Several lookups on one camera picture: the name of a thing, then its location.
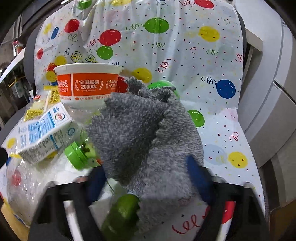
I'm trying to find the yellow label plastic wrapper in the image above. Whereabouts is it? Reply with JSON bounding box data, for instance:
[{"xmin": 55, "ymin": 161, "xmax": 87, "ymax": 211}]
[{"xmin": 23, "ymin": 86, "xmax": 60, "ymax": 122}]

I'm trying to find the balloon print plastic sheet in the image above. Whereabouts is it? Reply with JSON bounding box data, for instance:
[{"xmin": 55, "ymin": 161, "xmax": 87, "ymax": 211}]
[{"xmin": 0, "ymin": 0, "xmax": 265, "ymax": 241}]

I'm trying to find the orange white paper noodle bowl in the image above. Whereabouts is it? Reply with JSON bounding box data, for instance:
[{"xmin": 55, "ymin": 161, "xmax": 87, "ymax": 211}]
[{"xmin": 54, "ymin": 63, "xmax": 123, "ymax": 109}]

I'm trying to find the blue white milk carton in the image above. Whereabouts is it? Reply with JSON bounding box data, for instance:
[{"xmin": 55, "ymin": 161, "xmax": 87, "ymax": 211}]
[{"xmin": 16, "ymin": 103, "xmax": 79, "ymax": 164}]

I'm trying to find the dark green bottle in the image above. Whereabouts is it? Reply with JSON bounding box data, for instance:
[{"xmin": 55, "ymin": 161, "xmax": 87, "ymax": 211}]
[{"xmin": 100, "ymin": 194, "xmax": 140, "ymax": 240}]

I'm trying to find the grey refrigerator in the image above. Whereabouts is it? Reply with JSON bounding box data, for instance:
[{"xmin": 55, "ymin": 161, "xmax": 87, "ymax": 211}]
[{"xmin": 235, "ymin": 1, "xmax": 295, "ymax": 209}]

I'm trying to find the clear plastic clamshell container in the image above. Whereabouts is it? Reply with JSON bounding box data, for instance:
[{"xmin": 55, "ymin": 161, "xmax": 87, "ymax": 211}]
[{"xmin": 6, "ymin": 154, "xmax": 68, "ymax": 226}]

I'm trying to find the grey fluffy cloth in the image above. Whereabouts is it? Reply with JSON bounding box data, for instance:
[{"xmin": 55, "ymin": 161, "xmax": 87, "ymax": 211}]
[{"xmin": 86, "ymin": 77, "xmax": 204, "ymax": 233}]

